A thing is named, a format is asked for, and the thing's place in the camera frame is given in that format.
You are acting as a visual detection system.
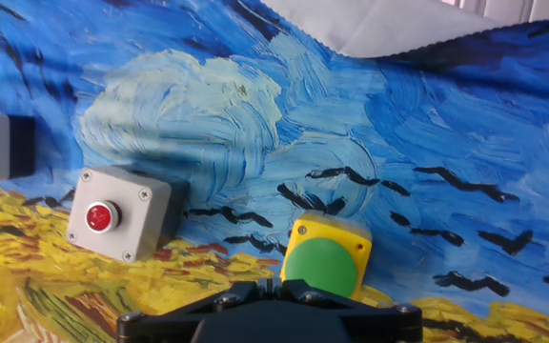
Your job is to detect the Van Gogh print tablecloth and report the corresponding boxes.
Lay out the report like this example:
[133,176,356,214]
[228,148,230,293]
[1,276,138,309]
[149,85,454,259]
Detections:
[0,0,549,343]

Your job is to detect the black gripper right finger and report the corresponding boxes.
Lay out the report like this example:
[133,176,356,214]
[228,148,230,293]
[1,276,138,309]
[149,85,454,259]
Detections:
[270,278,423,343]

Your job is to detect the yellow box green mushroom button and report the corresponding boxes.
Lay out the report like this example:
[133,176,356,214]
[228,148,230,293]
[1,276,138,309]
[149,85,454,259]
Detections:
[278,212,374,300]

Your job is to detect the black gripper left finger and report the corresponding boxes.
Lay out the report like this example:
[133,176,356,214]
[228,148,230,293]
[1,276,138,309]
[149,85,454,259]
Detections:
[116,279,272,343]

